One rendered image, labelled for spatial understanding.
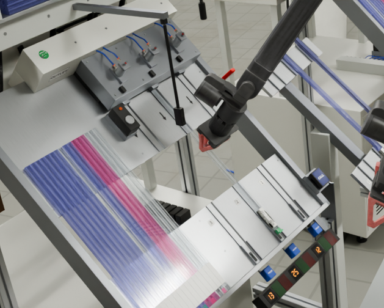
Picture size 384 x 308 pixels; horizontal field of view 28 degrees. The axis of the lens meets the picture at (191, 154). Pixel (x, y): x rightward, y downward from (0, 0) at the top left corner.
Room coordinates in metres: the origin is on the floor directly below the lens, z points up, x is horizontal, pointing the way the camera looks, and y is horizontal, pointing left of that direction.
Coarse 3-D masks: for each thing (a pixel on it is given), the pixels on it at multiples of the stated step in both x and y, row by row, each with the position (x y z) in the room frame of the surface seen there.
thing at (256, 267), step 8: (320, 208) 1.73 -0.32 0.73; (312, 216) 1.70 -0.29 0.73; (304, 224) 1.67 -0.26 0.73; (296, 232) 1.64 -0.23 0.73; (288, 240) 1.61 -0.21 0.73; (280, 248) 1.58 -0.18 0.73; (272, 256) 1.56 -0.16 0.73; (264, 264) 1.53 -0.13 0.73; (248, 272) 1.50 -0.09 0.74; (240, 280) 1.47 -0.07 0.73; (232, 288) 1.45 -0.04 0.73; (224, 296) 1.42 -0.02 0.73; (216, 304) 1.40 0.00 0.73
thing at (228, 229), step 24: (264, 168) 1.80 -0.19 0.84; (288, 168) 1.83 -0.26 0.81; (240, 192) 1.71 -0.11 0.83; (264, 192) 1.74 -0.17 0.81; (288, 192) 1.76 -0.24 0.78; (192, 216) 1.60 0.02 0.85; (216, 216) 1.62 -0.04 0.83; (240, 216) 1.65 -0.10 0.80; (288, 216) 1.70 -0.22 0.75; (192, 240) 1.54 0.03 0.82; (216, 240) 1.57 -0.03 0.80; (240, 240) 1.59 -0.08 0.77; (264, 240) 1.61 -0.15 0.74; (216, 264) 1.51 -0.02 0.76; (240, 264) 1.53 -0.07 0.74; (120, 288) 1.38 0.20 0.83
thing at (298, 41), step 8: (296, 40) 2.18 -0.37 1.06; (304, 48) 2.16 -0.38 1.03; (312, 56) 2.15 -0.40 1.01; (320, 64) 2.13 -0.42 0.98; (328, 72) 2.12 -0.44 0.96; (336, 80) 2.10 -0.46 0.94; (344, 88) 2.09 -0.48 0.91; (352, 96) 2.07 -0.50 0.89; (360, 104) 2.06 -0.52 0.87; (368, 112) 2.05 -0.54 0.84
